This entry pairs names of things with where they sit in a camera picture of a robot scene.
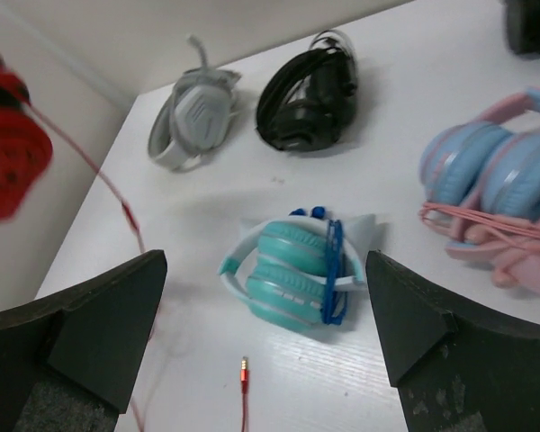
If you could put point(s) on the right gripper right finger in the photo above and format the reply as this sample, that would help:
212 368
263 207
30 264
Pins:
457 365

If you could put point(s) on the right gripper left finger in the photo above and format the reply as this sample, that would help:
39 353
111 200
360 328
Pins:
69 361

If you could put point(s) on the red black headphones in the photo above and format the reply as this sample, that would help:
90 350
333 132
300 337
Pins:
25 148

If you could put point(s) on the pink blue cat-ear headphones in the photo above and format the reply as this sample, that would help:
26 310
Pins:
482 188

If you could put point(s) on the teal white headphones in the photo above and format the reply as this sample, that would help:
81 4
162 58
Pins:
297 272

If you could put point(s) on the white grey headphones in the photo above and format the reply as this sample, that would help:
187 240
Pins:
196 116

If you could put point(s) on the black folded headphones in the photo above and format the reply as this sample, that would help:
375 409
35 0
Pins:
522 26

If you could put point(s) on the black wired headphones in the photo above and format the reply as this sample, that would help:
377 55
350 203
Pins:
311 99

